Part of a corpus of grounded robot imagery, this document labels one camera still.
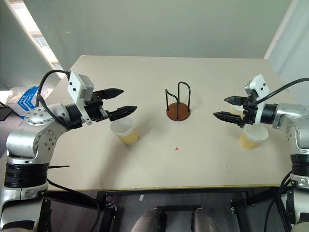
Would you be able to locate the blue and white box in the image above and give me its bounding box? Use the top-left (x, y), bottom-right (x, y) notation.
top-left (5, 85), bottom-right (55, 120)

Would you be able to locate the black right body cable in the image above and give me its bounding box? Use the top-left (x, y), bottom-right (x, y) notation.
top-left (265, 171), bottom-right (294, 232)

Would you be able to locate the flat black object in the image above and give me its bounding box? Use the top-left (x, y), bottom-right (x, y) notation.
top-left (0, 101), bottom-right (13, 122)

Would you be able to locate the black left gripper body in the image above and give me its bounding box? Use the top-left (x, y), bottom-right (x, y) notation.
top-left (83, 92), bottom-right (111, 123)

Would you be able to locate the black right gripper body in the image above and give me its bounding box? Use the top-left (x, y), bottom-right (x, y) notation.
top-left (239, 95), bottom-right (258, 127)

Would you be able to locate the black left body cable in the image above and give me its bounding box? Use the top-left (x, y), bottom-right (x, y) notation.
top-left (46, 178), bottom-right (101, 232)

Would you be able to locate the black body cable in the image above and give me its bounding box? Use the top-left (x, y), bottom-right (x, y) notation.
top-left (265, 171), bottom-right (294, 232)
top-left (46, 178), bottom-right (101, 232)

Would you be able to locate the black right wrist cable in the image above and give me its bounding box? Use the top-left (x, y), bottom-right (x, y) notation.
top-left (255, 77), bottom-right (309, 105)

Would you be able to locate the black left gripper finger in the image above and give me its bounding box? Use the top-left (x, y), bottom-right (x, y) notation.
top-left (107, 105), bottom-right (138, 122)
top-left (93, 88), bottom-right (125, 100)

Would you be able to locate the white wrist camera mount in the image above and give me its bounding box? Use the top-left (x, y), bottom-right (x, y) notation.
top-left (244, 74), bottom-right (270, 125)
top-left (67, 71), bottom-right (95, 125)

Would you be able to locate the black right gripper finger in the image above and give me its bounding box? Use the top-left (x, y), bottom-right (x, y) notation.
top-left (212, 111), bottom-right (245, 128)
top-left (224, 96), bottom-right (248, 106)

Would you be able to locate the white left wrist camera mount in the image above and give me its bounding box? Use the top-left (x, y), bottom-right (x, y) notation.
top-left (67, 71), bottom-right (95, 125)

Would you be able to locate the black table frame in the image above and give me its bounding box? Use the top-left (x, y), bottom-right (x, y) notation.
top-left (45, 187), bottom-right (286, 232)

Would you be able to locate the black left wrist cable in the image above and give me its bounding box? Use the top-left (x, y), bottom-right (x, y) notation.
top-left (35, 70), bottom-right (71, 130)

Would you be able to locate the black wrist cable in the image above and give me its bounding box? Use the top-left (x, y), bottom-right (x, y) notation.
top-left (35, 70), bottom-right (71, 130)
top-left (255, 77), bottom-right (309, 105)

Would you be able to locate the dark rounded shape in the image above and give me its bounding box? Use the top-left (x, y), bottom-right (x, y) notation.
top-left (193, 207), bottom-right (219, 232)
top-left (131, 208), bottom-right (167, 232)

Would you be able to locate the bright window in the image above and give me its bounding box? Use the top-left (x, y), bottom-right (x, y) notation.
top-left (28, 22), bottom-right (62, 73)

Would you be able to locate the brown base wire rack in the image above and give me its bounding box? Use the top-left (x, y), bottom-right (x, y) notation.
top-left (165, 82), bottom-right (192, 122)

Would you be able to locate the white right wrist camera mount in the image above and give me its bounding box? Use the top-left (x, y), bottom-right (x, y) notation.
top-left (244, 74), bottom-right (270, 125)

